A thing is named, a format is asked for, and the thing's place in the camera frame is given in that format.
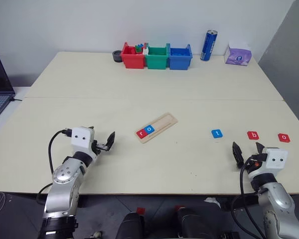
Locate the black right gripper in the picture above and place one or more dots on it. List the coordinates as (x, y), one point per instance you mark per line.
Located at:
(254, 161)

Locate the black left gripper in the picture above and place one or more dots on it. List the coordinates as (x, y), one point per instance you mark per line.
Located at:
(101, 147)

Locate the red letter tile b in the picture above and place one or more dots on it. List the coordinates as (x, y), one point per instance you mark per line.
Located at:
(253, 135)

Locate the blue letter tile t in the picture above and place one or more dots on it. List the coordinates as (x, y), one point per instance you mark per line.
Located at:
(217, 133)

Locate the red letter tile o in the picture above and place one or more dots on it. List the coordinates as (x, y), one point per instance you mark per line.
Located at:
(284, 137)

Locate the wooden letter tray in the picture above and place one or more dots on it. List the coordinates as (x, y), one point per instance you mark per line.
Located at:
(164, 122)

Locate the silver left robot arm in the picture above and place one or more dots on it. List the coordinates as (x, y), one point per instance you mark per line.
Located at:
(62, 186)

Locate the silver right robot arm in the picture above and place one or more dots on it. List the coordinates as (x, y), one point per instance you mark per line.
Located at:
(276, 199)

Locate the red letter tile r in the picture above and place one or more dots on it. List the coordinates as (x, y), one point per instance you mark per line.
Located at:
(141, 133)

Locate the blue letter tile o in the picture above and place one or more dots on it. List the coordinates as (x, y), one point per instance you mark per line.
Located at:
(149, 129)

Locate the white crumpled paper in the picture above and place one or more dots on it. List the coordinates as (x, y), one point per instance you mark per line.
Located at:
(212, 201)

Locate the black round holder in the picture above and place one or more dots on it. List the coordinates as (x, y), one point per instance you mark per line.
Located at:
(117, 56)

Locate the red plastic bin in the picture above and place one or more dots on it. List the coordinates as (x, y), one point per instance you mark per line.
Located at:
(133, 61)

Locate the dark rounded shape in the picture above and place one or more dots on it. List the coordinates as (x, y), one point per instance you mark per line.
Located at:
(130, 226)
(196, 224)

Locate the green plastic bin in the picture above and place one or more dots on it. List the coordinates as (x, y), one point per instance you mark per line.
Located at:
(156, 62)

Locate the small green blue toy pieces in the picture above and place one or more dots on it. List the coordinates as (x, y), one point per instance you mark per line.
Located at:
(139, 48)

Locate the white plastic piece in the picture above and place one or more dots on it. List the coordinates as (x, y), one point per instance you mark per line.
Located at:
(145, 51)

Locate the purple tissue box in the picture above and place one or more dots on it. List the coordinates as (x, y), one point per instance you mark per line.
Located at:
(238, 57)

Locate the grey partition panel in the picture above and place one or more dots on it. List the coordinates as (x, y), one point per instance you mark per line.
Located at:
(289, 62)

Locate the blue plastic bin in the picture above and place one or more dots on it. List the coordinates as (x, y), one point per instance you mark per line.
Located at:
(179, 63)

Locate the blue pieces in bin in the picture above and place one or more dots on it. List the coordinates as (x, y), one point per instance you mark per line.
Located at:
(178, 52)

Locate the blue drink can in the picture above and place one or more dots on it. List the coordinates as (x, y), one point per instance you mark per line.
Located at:
(208, 46)

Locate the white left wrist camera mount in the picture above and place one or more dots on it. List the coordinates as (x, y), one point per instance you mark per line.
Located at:
(81, 139)

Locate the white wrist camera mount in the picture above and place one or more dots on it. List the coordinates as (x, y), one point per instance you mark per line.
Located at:
(276, 159)
(81, 139)

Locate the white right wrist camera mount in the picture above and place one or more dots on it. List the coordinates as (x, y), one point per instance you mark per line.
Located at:
(276, 159)

